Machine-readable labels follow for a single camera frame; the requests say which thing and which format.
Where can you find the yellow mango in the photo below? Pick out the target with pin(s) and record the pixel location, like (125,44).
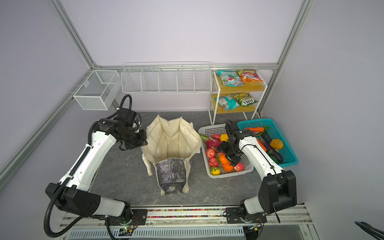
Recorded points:
(224,138)

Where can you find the cream canvas grocery bag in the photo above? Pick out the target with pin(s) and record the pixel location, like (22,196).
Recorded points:
(171,145)

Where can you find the orange snack bag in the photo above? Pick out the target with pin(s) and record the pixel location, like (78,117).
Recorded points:
(248,76)

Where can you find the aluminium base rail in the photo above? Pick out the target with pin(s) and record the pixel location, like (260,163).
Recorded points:
(197,222)

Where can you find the two-tier wooden shelf rack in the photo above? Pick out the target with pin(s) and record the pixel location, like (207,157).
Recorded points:
(236,92)

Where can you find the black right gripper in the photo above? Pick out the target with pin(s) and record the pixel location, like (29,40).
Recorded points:
(234,160)

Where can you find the brown potato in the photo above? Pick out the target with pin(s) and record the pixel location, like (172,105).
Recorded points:
(276,144)

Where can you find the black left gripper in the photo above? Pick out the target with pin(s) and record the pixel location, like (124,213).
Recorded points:
(142,142)

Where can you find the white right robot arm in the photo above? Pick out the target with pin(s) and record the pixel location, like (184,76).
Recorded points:
(278,190)

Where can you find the white mesh box basket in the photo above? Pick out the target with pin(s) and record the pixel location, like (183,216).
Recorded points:
(98,90)

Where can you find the yellow lemon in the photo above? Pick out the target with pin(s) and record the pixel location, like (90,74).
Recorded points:
(215,171)

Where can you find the dark purple eggplant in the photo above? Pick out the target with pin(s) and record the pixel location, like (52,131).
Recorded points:
(270,146)

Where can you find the red apple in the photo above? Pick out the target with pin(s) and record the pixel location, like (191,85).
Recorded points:
(210,153)
(239,167)

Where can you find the teal snack bag lower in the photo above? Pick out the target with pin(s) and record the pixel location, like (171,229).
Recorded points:
(227,103)

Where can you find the pink dragon fruit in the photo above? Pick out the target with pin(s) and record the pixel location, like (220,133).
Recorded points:
(210,143)

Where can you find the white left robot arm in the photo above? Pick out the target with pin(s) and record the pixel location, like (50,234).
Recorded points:
(71,193)

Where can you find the teal plastic vegetable basket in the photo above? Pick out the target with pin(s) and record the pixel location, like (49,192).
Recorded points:
(285,156)

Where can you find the green snack bag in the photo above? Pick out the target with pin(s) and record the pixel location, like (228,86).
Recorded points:
(244,99)

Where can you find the teal snack bag top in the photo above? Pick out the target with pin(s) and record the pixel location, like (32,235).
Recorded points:
(230,78)

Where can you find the red apple in basket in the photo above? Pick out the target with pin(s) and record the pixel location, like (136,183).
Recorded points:
(210,153)

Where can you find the white wire wall basket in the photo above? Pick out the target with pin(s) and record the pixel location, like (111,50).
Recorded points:
(167,77)

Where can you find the teal snack bag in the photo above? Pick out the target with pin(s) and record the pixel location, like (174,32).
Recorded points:
(227,103)
(230,78)

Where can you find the black tripod leg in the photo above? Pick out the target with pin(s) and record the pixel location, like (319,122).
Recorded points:
(374,232)

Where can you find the orange fruit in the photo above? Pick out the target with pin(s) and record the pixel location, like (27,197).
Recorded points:
(223,159)
(227,168)

